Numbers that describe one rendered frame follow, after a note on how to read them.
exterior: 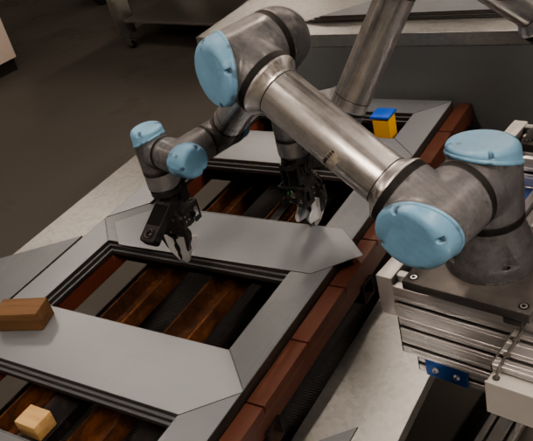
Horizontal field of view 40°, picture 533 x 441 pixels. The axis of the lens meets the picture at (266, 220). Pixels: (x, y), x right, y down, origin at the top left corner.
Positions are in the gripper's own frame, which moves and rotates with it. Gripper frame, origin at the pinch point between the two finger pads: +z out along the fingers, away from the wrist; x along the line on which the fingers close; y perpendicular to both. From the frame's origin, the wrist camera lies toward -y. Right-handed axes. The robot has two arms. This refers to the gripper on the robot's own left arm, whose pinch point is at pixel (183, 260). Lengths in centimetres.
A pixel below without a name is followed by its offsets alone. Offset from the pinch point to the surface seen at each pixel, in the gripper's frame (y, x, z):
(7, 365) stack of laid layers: -41.4, 20.2, 1.8
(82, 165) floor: 160, 222, 85
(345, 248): 14.4, -36.7, 0.7
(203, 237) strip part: 10.5, 1.3, 0.6
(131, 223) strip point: 11.7, 26.6, 0.6
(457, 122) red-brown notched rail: 81, -41, 3
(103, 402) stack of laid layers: -41.9, -8.9, 2.9
